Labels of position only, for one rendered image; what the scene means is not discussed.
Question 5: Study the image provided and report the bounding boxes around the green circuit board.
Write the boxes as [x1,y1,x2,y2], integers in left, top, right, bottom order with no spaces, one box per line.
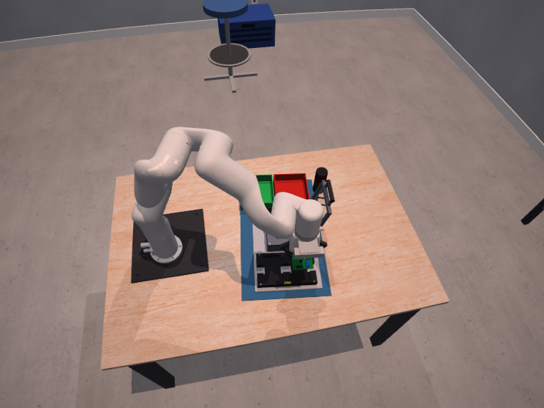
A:
[292,254,314,270]

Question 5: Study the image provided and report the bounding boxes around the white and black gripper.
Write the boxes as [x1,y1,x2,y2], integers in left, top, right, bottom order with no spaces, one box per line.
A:
[280,230,327,261]

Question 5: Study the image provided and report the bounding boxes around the green bin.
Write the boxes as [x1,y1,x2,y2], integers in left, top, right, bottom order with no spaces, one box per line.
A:
[256,175,274,208]

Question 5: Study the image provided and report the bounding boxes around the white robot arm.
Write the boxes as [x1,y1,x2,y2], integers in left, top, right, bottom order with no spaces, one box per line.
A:
[132,127,324,263]

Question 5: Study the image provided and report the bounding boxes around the red bin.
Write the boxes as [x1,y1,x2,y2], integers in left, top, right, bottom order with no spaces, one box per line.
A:
[273,173,310,200]

